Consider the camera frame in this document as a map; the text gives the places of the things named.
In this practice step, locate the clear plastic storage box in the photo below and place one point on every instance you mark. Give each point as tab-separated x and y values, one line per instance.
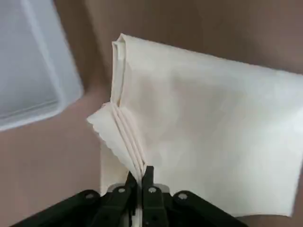
30	66

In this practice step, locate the cream-colored tablecloth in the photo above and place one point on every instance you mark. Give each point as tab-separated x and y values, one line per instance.
208	118

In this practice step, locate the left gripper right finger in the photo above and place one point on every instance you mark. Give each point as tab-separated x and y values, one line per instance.
180	212

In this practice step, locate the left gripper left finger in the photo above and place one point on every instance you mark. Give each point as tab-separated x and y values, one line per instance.
94	212

